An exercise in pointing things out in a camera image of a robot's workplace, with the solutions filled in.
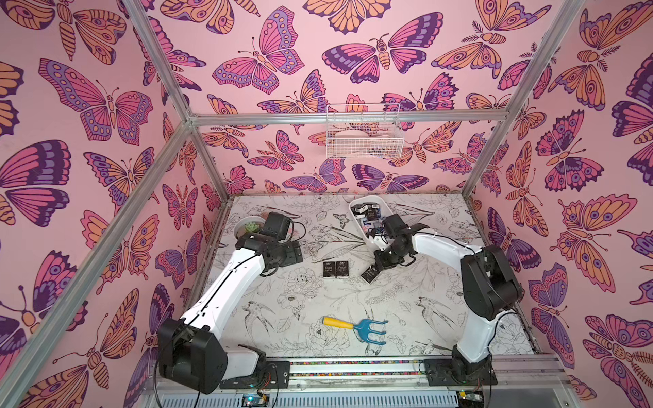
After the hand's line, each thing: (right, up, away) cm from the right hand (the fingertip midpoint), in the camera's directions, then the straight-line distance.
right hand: (372, 267), depth 92 cm
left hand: (-28, +6, -9) cm, 30 cm away
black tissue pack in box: (+3, +22, +17) cm, 28 cm away
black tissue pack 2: (-1, -2, -1) cm, 3 cm away
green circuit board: (-36, -33, -21) cm, 53 cm away
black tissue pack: (-11, -1, +2) cm, 11 cm away
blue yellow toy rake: (-5, -18, -9) cm, 21 cm away
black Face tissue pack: (-16, -1, +2) cm, 16 cm away
